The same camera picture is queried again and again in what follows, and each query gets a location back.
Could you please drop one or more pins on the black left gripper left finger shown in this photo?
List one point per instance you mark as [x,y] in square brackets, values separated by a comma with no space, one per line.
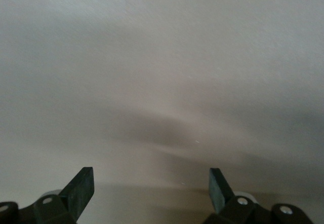
[78,193]

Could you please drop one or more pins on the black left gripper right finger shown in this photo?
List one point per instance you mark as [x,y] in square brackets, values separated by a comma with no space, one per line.
[220,191]

